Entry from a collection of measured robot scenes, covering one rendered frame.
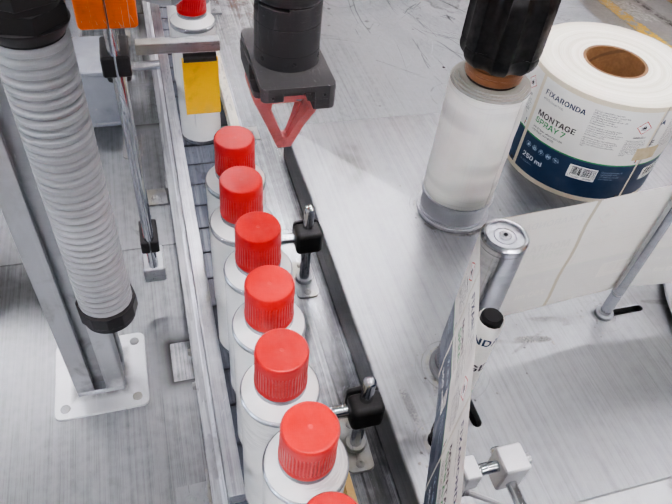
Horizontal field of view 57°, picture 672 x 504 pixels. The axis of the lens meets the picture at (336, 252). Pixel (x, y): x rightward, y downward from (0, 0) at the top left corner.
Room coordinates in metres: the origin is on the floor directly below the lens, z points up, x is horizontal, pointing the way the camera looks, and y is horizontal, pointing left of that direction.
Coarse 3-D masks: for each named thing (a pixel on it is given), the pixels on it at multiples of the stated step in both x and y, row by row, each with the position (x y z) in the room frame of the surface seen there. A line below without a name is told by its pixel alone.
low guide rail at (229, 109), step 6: (222, 66) 0.78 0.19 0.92; (222, 72) 0.77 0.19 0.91; (222, 78) 0.75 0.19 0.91; (222, 84) 0.74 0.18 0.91; (222, 90) 0.72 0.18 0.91; (228, 90) 0.73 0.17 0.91; (222, 96) 0.71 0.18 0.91; (228, 96) 0.71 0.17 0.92; (222, 102) 0.72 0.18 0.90; (228, 102) 0.70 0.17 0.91; (228, 108) 0.68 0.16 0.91; (234, 108) 0.69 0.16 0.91; (228, 114) 0.67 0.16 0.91; (234, 114) 0.67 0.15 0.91; (228, 120) 0.66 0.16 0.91; (234, 120) 0.66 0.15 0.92
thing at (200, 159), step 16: (176, 96) 0.75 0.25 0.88; (192, 144) 0.64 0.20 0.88; (208, 144) 0.65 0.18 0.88; (192, 160) 0.61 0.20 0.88; (208, 160) 0.62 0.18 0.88; (192, 176) 0.58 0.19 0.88; (192, 192) 0.55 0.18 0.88; (208, 224) 0.50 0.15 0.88; (208, 240) 0.48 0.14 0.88; (208, 256) 0.45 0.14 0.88; (208, 272) 0.43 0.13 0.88; (224, 352) 0.33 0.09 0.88; (224, 368) 0.32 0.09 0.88; (240, 448) 0.24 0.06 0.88; (240, 464) 0.23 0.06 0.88
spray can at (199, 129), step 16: (192, 0) 0.65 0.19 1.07; (176, 16) 0.66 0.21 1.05; (192, 16) 0.65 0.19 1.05; (208, 16) 0.67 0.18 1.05; (176, 32) 0.65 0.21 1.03; (192, 32) 0.64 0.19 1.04; (208, 32) 0.66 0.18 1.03; (176, 64) 0.65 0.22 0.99; (176, 80) 0.66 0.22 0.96; (192, 128) 0.64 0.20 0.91; (208, 128) 0.65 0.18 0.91
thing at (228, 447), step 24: (168, 72) 0.68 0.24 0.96; (168, 96) 0.63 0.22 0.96; (168, 120) 0.58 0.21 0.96; (192, 216) 0.43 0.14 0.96; (192, 240) 0.40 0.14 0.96; (192, 264) 0.37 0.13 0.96; (216, 336) 0.30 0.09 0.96; (216, 360) 0.27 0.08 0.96; (216, 384) 0.25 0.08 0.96; (216, 408) 0.23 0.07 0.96; (240, 480) 0.18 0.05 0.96
